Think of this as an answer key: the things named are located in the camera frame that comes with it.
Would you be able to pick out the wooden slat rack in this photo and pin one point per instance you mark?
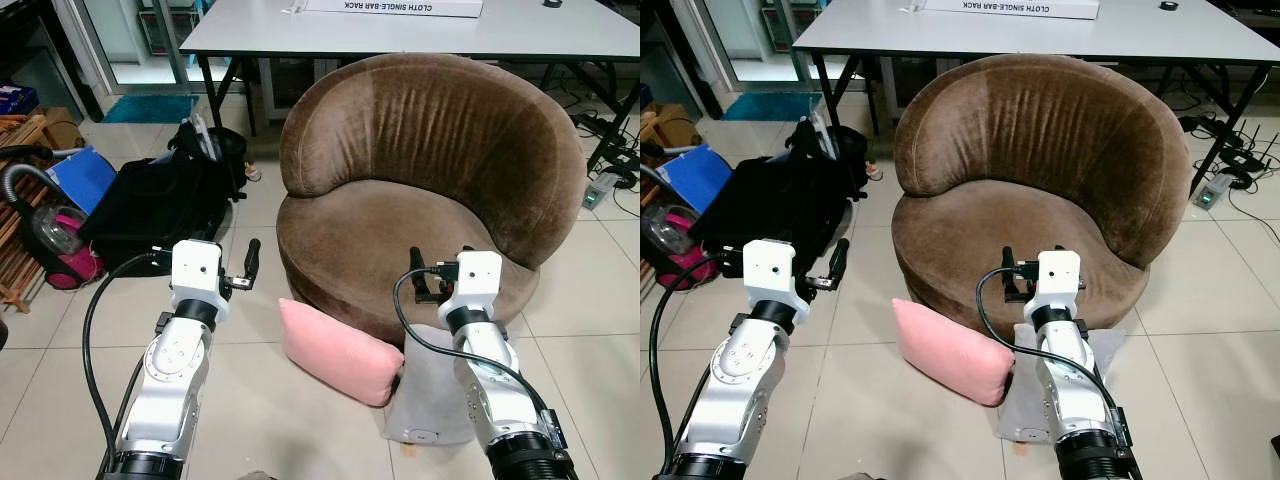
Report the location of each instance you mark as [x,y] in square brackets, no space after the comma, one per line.
[20,135]

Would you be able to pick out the pink and black vacuum cleaner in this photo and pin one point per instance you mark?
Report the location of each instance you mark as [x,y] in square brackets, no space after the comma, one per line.
[60,245]
[675,240]

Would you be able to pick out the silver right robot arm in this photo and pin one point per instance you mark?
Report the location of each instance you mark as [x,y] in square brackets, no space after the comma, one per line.
[500,400]
[1075,400]

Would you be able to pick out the grey table with black legs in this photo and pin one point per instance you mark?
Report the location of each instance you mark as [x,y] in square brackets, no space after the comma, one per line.
[1000,38]
[400,35]

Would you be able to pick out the blue folder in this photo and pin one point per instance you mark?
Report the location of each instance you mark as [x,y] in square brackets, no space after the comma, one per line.
[695,175]
[82,180]

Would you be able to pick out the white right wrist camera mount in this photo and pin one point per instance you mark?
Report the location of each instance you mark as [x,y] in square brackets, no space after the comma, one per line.
[1060,275]
[478,275]

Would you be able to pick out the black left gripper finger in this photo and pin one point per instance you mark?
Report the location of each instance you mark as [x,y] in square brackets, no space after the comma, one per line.
[840,260]
[252,260]

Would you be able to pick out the blue door mat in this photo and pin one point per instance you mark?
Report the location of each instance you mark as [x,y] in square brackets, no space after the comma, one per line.
[772,107]
[150,109]

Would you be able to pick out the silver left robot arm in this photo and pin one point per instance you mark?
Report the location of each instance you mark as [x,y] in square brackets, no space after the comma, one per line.
[735,385]
[170,380]

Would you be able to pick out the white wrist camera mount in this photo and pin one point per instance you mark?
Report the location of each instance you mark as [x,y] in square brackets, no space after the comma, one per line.
[478,275]
[1060,275]
[770,268]
[196,268]

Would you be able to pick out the black bag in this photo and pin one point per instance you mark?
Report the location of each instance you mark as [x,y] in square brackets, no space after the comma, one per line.
[160,205]
[780,205]

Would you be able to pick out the glass door with metal frame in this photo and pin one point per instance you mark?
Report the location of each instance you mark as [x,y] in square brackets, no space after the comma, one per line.
[745,45]
[130,45]

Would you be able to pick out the blue printed box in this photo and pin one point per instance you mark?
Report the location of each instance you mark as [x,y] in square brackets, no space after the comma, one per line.
[15,100]

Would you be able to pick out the pink pillow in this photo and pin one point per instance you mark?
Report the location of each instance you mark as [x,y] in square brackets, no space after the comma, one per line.
[335,350]
[950,350]

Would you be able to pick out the brown cardboard box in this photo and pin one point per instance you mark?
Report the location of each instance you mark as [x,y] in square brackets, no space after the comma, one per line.
[62,128]
[668,125]

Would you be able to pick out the grey power adapter green light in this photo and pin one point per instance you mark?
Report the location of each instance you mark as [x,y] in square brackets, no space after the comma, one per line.
[600,190]
[1212,190]

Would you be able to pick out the grey pillow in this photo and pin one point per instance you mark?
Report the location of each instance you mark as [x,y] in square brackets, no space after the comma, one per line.
[430,400]
[1025,405]

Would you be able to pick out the brown round velvet sofa chair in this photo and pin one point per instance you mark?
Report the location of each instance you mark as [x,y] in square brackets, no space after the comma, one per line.
[1040,140]
[430,140]

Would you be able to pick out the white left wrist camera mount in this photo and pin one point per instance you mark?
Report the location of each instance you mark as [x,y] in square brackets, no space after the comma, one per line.
[770,268]
[196,268]

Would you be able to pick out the white cloth rack carton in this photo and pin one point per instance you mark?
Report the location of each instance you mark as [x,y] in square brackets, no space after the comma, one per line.
[395,7]
[1010,8]

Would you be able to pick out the black router with antennas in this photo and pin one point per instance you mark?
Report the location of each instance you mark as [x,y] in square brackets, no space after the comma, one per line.
[622,158]
[1245,158]

